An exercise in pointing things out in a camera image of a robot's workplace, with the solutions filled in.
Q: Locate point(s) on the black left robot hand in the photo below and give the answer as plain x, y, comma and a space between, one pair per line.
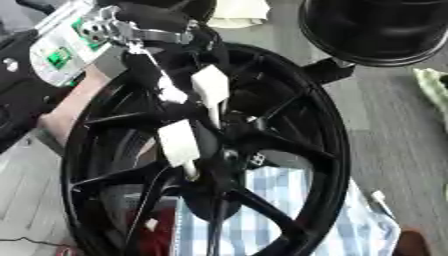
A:
157, 20

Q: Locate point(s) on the white pin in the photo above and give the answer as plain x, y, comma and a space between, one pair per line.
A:
178, 143
210, 83

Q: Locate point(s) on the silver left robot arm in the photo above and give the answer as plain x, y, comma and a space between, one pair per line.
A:
63, 55

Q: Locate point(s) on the black spoked wheel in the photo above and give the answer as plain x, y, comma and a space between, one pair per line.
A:
333, 150

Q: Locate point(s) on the red box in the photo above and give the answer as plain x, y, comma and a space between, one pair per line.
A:
160, 233

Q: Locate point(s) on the black round tyre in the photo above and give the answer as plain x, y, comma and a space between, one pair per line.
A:
379, 30

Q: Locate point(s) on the green and white cloth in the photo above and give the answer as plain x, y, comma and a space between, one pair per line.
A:
433, 86

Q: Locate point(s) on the brown object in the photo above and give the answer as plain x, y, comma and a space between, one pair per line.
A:
413, 244

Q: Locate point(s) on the black wheel stand bracket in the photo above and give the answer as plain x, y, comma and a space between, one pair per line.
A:
329, 70

